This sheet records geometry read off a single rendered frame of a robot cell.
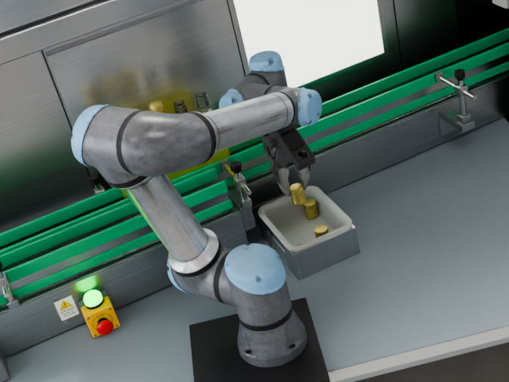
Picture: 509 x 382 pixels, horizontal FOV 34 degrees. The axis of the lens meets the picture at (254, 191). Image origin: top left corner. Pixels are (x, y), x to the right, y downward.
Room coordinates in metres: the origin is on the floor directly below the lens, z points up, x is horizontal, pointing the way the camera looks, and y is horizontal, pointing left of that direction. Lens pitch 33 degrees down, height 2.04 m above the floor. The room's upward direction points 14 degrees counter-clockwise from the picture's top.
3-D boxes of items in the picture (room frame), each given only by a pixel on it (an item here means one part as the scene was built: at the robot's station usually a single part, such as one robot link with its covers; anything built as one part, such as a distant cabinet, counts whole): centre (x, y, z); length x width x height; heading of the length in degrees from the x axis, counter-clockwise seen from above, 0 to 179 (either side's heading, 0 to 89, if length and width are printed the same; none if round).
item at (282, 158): (1.74, -0.09, 1.06); 0.09 x 0.08 x 0.12; 15
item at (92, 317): (1.59, 0.43, 0.79); 0.07 x 0.07 x 0.07; 16
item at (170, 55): (2.06, -0.03, 1.15); 0.90 x 0.03 x 0.34; 106
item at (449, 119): (1.94, -0.58, 0.90); 0.17 x 0.05 x 0.23; 16
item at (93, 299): (1.60, 0.43, 0.84); 0.04 x 0.04 x 0.03
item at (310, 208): (1.80, -0.13, 0.79); 0.04 x 0.04 x 0.04
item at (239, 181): (1.77, 0.04, 0.95); 0.17 x 0.03 x 0.12; 16
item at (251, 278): (1.38, 0.04, 0.94); 0.13 x 0.12 x 0.14; 48
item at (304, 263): (1.74, -0.09, 0.79); 0.27 x 0.17 x 0.08; 16
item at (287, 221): (1.71, -0.10, 0.80); 0.22 x 0.17 x 0.09; 16
